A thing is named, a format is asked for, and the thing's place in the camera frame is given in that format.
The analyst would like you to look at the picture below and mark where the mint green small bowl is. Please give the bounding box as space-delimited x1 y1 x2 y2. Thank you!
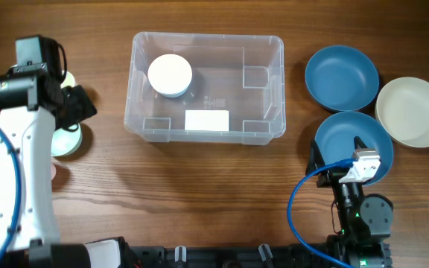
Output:
51 124 83 157

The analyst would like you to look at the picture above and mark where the pink small bowl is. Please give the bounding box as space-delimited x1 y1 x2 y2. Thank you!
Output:
147 54 193 89

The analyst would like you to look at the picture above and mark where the light blue small bowl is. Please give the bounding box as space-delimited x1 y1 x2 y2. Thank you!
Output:
154 85 188 98

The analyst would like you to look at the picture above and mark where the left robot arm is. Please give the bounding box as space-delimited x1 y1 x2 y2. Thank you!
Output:
0 35 124 267

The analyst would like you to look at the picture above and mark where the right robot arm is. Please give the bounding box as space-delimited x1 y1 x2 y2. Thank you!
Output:
306 136 393 268

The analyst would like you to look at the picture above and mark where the pale green cup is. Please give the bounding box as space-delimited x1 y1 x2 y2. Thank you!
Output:
60 71 77 88

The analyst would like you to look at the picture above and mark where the cream bowl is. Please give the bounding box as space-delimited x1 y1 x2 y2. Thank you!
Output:
375 77 429 148

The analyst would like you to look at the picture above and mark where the pink cup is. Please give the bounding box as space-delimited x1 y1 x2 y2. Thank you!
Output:
51 164 57 180

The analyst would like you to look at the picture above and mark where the clear plastic storage bin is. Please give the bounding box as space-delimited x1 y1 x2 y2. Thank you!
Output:
124 32 286 145

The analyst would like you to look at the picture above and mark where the right blue cable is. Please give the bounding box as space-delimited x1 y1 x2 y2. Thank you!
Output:
287 158 358 268

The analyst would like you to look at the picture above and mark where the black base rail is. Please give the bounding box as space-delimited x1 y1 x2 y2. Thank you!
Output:
124 243 393 268

